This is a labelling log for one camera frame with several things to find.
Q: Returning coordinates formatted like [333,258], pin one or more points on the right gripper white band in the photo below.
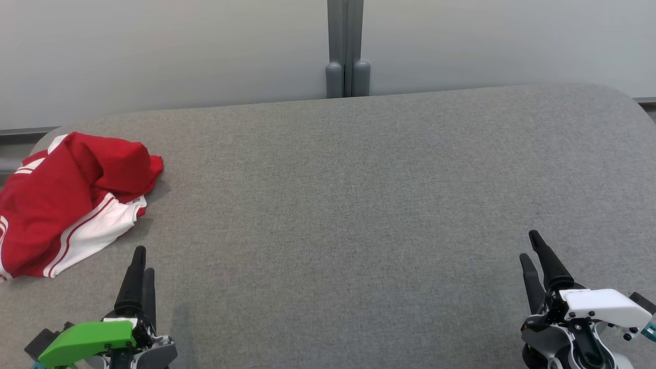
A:
[599,305]

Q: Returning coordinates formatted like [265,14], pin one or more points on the grey partition post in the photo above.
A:
[336,31]

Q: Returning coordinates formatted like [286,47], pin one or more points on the red basketball jersey white trim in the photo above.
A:
[77,241]

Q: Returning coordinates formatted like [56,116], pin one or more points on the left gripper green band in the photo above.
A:
[87,341]

